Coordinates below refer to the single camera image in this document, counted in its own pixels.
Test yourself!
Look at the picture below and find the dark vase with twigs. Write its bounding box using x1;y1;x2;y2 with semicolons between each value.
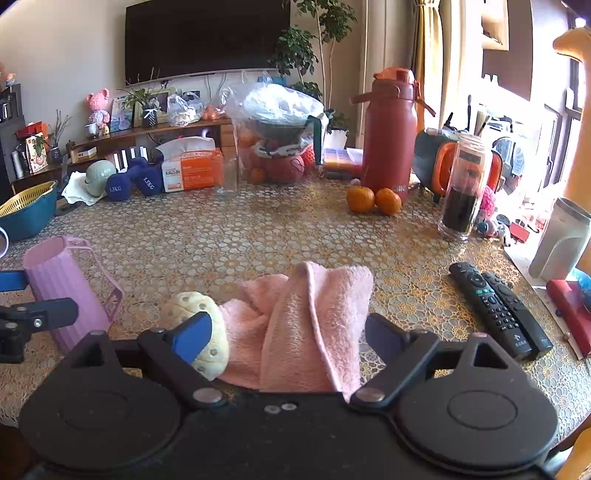
45;110;73;165

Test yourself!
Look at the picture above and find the beige curtain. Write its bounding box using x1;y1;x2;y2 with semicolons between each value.
413;0;445;136

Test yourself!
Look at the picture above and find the black remote control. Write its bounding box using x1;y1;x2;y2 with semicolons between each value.
481;271;554;354
449;262;537;362

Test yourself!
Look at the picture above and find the small potted plant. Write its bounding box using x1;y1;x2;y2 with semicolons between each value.
117;69;172;129

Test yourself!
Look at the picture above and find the white plastic appliance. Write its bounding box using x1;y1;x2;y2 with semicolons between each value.
528;197;591;282

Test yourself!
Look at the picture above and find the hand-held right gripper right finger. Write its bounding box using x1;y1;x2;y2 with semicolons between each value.
350;313;519;412

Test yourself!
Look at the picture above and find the pink bear figurine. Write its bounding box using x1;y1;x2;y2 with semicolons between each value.
86;88;113;137

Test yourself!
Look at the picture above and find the clear drinking glass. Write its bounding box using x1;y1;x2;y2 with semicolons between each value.
215;154;240;195

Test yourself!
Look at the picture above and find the gold lace tablecloth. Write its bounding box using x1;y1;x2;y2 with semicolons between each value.
0;174;591;446

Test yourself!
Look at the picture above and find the pink fluffy towel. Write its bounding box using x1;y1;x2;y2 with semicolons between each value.
216;261;375;403

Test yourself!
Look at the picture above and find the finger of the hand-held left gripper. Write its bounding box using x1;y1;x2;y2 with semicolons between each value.
0;298;79;365
0;270;27;293

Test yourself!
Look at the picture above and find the white slatted rack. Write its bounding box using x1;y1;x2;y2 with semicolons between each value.
113;146;150;171

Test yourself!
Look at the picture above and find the clear bag with bowl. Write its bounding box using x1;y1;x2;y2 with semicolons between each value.
222;69;331;186

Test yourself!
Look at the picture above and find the blue and orange storage box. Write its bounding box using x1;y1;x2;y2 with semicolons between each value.
322;147;366;176

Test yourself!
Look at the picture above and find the illustrated book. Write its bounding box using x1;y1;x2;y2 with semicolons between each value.
25;133;50;174

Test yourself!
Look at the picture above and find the orange fruit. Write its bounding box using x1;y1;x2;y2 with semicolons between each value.
375;188;403;217
347;185;376;214

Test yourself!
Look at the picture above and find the tall green houseplant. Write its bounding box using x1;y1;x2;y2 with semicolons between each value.
270;0;359;136

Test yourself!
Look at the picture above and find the orange and white tissue box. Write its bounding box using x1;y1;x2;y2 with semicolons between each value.
154;137;226;193

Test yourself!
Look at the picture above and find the black cabinet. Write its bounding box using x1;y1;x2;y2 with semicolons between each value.
0;83;29;190

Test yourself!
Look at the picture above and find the black television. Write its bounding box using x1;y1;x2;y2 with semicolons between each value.
124;0;292;84

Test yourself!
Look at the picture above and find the pink fuzzy toy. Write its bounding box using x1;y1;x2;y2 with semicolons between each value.
477;188;498;225

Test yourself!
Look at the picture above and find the small clear plastic bag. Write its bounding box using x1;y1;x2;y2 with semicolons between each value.
167;91;204;128

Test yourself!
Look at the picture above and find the glass bottle with dark liquid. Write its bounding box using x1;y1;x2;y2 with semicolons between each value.
438;133;491;242

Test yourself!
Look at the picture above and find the teal jug with orange handle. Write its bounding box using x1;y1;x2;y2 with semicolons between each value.
414;127;505;198

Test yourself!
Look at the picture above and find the red thermos bottle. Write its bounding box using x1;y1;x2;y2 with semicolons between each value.
349;67;437;202

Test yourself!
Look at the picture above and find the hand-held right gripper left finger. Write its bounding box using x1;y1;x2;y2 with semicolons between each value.
62;311;228;409

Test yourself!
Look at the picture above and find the pink ribbed plastic cup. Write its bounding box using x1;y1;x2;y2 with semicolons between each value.
23;235;125;354

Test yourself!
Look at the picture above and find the white cloth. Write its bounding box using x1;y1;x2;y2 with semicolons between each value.
60;172;110;206

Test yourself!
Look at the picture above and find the green photo frame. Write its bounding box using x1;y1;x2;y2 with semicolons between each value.
134;87;179;126

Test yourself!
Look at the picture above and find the green round lidded bowl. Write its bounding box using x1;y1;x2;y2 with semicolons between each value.
85;160;117;197

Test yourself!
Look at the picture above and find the blue dumbbell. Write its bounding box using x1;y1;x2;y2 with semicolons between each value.
137;154;165;197
105;157;149;202

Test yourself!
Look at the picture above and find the wooden television console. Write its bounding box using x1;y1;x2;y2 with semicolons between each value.
13;116;237;191

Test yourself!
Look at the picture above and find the teal and yellow strainer basket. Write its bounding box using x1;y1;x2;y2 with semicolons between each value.
0;181;59;243

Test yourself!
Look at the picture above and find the red box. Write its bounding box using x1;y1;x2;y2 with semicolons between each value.
547;279;591;359

